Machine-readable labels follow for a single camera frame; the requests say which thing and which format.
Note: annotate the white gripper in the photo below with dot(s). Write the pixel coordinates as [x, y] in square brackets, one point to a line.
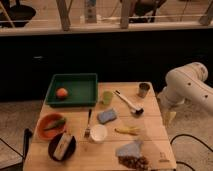
[169, 99]

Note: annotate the yellow banana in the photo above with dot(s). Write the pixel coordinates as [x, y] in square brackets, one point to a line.
[128, 130]

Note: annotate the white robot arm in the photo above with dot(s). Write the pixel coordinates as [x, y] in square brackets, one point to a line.
[185, 82]

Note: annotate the green plastic tray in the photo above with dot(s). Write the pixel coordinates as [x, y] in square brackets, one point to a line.
[82, 90]

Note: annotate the white dish brush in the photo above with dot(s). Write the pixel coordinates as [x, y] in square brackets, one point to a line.
[134, 109]

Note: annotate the metal cup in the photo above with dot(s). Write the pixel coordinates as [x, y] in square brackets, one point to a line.
[143, 89]

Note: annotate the brown grape bunch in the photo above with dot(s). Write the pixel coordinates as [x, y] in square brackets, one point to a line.
[139, 164]

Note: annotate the light green cup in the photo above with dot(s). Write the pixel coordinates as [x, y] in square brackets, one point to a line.
[107, 97]

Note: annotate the blue sponge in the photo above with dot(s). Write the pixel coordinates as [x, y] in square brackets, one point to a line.
[106, 116]

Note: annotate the white cup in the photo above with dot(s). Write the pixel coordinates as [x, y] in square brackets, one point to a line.
[98, 133]

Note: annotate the silver fork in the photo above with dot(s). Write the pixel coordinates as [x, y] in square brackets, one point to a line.
[87, 131]

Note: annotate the white sandwich block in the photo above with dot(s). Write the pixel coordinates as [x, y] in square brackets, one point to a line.
[62, 146]

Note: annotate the orange fruit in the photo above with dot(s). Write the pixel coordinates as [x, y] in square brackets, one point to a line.
[62, 93]

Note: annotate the green vegetable in bowl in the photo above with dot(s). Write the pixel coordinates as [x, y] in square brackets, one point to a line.
[55, 124]

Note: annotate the orange bowl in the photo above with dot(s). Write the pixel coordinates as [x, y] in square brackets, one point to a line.
[47, 120]

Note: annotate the black clamp left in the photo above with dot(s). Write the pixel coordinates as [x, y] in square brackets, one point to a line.
[26, 140]

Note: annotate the black round stool base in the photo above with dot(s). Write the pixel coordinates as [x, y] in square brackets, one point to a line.
[19, 16]

